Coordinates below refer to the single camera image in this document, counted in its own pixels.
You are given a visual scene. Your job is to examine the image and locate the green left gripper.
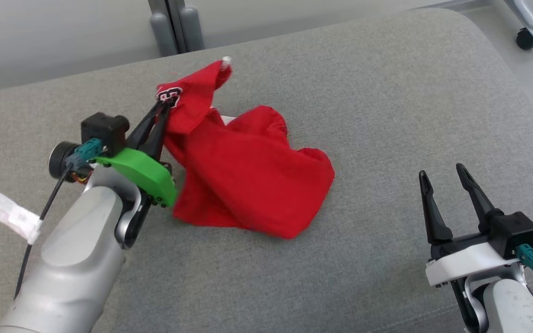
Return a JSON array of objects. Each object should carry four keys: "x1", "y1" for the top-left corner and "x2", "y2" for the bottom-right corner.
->
[{"x1": 93, "y1": 103, "x2": 178, "y2": 207}]

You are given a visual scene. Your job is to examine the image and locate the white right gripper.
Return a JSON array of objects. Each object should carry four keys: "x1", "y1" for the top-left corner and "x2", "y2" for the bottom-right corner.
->
[{"x1": 419, "y1": 163, "x2": 521, "y2": 288}]

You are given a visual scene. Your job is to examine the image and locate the red shorts with white stripe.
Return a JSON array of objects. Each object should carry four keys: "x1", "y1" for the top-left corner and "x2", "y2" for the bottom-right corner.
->
[{"x1": 155, "y1": 56, "x2": 335, "y2": 240}]

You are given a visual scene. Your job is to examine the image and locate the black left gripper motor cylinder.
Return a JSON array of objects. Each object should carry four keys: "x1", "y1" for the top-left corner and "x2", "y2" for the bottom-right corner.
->
[{"x1": 48, "y1": 141, "x2": 84, "y2": 182}]

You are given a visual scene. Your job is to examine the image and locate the black caster wheel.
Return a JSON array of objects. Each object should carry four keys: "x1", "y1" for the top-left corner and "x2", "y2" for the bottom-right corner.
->
[{"x1": 516, "y1": 28, "x2": 533, "y2": 50}]

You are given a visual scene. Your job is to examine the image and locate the grey caster wheel leg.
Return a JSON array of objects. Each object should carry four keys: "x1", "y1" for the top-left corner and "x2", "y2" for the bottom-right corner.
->
[{"x1": 405, "y1": 0, "x2": 533, "y2": 43}]

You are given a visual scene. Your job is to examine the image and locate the grey rounded post foot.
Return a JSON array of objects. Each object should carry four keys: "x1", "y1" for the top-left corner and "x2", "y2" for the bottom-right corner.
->
[
  {"x1": 179, "y1": 6, "x2": 205, "y2": 52},
  {"x1": 150, "y1": 12, "x2": 178, "y2": 57}
]

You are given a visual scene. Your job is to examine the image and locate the grey vertical partition post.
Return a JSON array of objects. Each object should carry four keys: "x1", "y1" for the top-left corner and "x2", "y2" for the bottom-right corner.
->
[{"x1": 149, "y1": 0, "x2": 188, "y2": 56}]

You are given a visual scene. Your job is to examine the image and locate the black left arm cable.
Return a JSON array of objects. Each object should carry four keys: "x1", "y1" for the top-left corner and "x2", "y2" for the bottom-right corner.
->
[{"x1": 14, "y1": 138, "x2": 105, "y2": 299}]

